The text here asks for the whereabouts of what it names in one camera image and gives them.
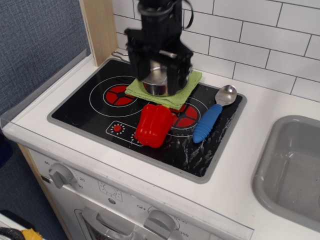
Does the grey plastic sink basin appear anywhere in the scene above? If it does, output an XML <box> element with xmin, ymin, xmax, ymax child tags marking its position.
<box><xmin>252</xmin><ymin>115</ymin><xmax>320</xmax><ymax>232</ymax></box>

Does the yellow object at corner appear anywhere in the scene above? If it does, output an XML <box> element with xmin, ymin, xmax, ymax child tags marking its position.
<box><xmin>21</xmin><ymin>228</ymin><xmax>43</xmax><ymax>240</ymax></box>

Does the white toy oven front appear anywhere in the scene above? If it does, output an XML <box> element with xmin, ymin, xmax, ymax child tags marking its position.
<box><xmin>29</xmin><ymin>150</ymin><xmax>253</xmax><ymax>240</ymax></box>

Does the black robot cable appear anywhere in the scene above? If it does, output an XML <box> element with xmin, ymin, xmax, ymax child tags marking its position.
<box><xmin>181</xmin><ymin>0</ymin><xmax>195</xmax><ymax>30</ymax></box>

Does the blue handled metal spoon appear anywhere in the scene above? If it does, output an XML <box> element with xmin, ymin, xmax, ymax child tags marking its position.
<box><xmin>192</xmin><ymin>85</ymin><xmax>237</xmax><ymax>144</ymax></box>

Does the wooden side post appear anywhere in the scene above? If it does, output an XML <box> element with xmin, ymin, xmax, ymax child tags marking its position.
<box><xmin>79</xmin><ymin>0</ymin><xmax>118</xmax><ymax>67</ymax></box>

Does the grey left oven knob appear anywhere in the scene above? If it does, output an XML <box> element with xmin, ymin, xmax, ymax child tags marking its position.
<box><xmin>48</xmin><ymin>163</ymin><xmax>77</xmax><ymax>189</ymax></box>

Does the green folded cloth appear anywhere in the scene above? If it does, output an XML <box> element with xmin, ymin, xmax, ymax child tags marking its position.
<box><xmin>125</xmin><ymin>70</ymin><xmax>202</xmax><ymax>110</ymax></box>

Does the black toy stovetop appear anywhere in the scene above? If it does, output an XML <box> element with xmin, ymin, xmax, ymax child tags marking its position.
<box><xmin>47</xmin><ymin>58</ymin><xmax>247</xmax><ymax>183</ymax></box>

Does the grey oven knob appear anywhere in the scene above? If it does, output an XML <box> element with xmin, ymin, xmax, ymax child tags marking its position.
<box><xmin>48</xmin><ymin>163</ymin><xmax>77</xmax><ymax>189</ymax></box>
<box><xmin>143</xmin><ymin>210</ymin><xmax>177</xmax><ymax>239</ymax></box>

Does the silver metal pot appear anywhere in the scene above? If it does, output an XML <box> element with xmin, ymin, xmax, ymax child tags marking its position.
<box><xmin>111</xmin><ymin>50</ymin><xmax>193</xmax><ymax>97</ymax></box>

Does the red plastic bell pepper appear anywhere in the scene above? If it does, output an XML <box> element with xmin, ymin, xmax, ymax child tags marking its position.
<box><xmin>134</xmin><ymin>104</ymin><xmax>174</xmax><ymax>148</ymax></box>

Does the grey right oven knob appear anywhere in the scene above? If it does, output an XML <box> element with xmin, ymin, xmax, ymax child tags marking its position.
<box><xmin>143</xmin><ymin>210</ymin><xmax>177</xmax><ymax>239</ymax></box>

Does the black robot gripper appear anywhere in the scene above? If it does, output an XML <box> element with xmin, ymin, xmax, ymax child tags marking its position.
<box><xmin>124</xmin><ymin>0</ymin><xmax>193</xmax><ymax>96</ymax></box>

